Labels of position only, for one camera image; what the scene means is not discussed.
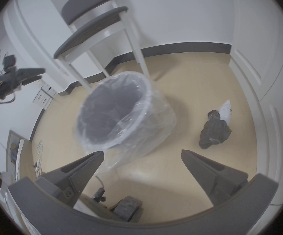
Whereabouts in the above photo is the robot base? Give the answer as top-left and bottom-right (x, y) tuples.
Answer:
(74, 195), (144, 224)

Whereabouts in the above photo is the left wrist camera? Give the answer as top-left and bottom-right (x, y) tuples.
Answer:
(3, 55), (16, 69)

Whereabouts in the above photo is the pale grey trash bin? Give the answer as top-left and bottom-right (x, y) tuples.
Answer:
(77, 72), (154, 150)

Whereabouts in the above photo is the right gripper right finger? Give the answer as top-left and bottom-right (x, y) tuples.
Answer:
(181, 149), (249, 205)

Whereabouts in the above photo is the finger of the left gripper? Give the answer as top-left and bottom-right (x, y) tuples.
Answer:
(17, 68), (46, 79)
(21, 75), (42, 86)

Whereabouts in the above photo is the white wardrobe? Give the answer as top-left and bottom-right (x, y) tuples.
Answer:
(229, 0), (283, 205)

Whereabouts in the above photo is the clear plastic bag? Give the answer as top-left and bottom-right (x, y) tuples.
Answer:
(75, 71), (178, 170)

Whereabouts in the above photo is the black cable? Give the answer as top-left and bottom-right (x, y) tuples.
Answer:
(95, 175), (107, 203)

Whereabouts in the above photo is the white bedside table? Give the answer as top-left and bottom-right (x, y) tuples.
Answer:
(41, 82), (57, 97)
(33, 91), (53, 110)

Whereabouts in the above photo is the black plastic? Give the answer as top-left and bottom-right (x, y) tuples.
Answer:
(199, 110), (232, 149)

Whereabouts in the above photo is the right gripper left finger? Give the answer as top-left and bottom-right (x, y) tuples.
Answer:
(36, 151), (105, 207)

